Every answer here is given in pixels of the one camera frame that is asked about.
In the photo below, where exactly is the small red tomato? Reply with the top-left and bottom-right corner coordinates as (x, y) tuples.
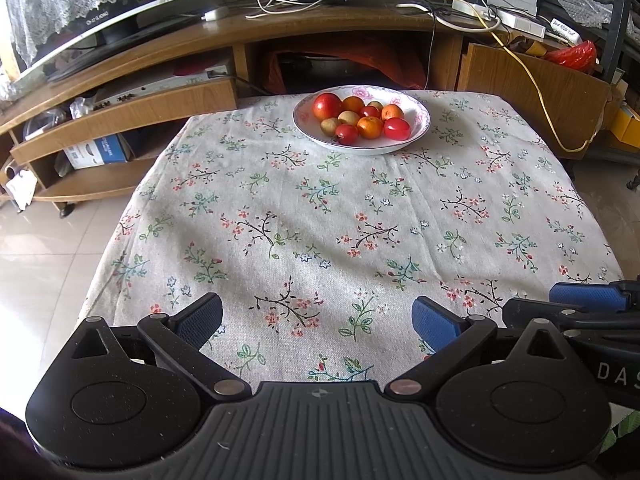
(383, 117), (411, 141)

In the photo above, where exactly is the orange mandarin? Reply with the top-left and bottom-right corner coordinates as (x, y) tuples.
(381, 104), (405, 122)
(356, 117), (384, 140)
(342, 96), (364, 114)

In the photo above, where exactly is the tan longan fruit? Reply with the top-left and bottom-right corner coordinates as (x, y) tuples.
(320, 117), (342, 138)

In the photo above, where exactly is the floral tablecloth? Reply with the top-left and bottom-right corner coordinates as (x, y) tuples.
(82, 91), (623, 385)

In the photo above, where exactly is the brown cardboard panel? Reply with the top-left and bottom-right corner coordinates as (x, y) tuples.
(458, 44), (612, 160)

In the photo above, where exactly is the blue white box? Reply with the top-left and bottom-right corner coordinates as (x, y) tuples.
(64, 134), (132, 170)

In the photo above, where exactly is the wooden TV stand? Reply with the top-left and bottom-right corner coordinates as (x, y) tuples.
(1, 8), (463, 209)

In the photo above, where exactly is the red tomato with stem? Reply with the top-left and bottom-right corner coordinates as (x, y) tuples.
(335, 124), (359, 146)

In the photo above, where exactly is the red crumpled bag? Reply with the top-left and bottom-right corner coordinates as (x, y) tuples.
(544, 40), (598, 74)

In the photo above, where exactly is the red cherry tomato centre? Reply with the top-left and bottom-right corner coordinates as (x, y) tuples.
(360, 106), (381, 118)

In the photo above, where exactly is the white floral plate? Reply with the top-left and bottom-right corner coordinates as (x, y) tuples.
(293, 84), (431, 156)

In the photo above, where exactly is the tan longan centre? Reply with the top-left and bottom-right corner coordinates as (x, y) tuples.
(337, 110), (360, 126)

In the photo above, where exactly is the silver media player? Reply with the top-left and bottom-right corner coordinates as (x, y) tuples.
(92, 53), (233, 110)

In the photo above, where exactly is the orange mandarin back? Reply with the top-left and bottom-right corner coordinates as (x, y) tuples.
(342, 96), (364, 114)

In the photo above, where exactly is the large red tomato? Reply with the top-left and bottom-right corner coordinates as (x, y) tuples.
(312, 92), (343, 122)

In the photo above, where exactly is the white power strip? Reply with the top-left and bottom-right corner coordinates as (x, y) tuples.
(452, 0), (546, 39)

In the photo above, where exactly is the white remote control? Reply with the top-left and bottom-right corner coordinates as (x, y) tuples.
(201, 6), (230, 22)

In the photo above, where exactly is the yellow cable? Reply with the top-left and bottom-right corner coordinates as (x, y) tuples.
(344, 0), (601, 155)

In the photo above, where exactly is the thick white cable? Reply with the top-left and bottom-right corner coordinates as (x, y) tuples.
(397, 1), (504, 35)

